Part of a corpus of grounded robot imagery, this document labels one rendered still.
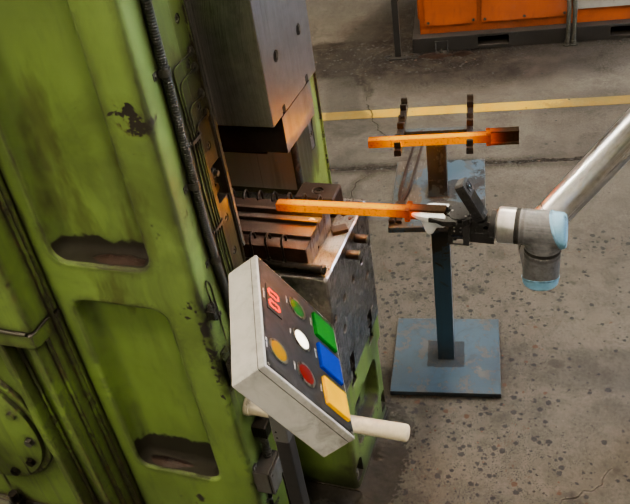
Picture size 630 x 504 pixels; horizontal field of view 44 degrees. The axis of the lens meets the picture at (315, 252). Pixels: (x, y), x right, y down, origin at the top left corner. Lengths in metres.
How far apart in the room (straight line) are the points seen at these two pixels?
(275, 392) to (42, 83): 0.81
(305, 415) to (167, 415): 0.87
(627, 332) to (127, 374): 1.90
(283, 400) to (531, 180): 2.77
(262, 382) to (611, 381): 1.82
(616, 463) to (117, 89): 1.97
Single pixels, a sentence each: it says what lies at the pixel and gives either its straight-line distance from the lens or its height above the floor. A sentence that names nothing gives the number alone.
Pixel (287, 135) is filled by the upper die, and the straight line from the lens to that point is 1.86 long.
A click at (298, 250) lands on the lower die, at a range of 2.04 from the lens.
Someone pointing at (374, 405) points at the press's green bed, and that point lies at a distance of 2.72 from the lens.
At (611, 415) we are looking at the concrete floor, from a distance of 2.93.
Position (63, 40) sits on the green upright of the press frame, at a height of 1.66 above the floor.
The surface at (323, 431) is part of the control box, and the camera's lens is 1.56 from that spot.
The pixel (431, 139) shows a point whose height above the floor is 1.03.
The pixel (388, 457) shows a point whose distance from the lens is 2.77.
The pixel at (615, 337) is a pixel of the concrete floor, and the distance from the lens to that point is 3.20.
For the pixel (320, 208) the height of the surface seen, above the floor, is 1.04.
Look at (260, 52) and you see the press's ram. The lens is 1.72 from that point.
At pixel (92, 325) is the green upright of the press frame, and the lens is 2.15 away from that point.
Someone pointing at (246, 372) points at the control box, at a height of 1.18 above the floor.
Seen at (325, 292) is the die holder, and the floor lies 0.87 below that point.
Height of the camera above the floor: 2.18
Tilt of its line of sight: 37 degrees down
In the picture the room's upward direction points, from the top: 10 degrees counter-clockwise
